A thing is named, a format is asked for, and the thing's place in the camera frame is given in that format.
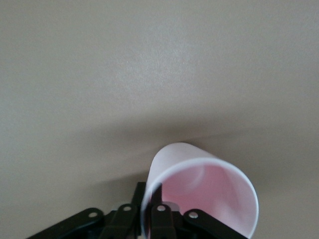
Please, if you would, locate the pink plastic cup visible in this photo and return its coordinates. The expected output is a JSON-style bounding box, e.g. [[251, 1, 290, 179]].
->
[[141, 142, 260, 239]]

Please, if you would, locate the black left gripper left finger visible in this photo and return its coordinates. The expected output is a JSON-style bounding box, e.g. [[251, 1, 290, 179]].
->
[[26, 181, 147, 239]]

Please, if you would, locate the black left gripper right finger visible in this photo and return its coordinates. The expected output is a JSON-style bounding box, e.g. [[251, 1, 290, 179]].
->
[[149, 183, 250, 239]]

